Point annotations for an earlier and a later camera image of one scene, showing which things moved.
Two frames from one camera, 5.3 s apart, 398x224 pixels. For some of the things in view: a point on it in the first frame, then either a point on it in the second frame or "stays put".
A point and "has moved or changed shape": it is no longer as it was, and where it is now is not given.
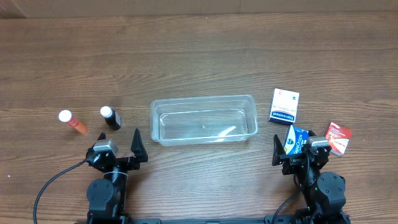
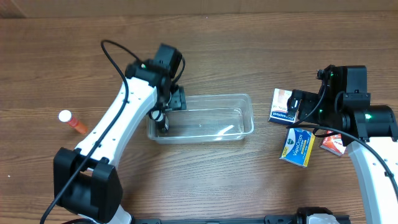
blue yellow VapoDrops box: [295, 140] stays put
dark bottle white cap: [112, 118] has moved or changed shape
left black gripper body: [123, 162] -> [165, 116]
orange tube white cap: [66, 116] stays put
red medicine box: [338, 137] stays put
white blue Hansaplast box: [284, 108] stays put
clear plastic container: [191, 121] stays put
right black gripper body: [296, 157] -> [297, 103]
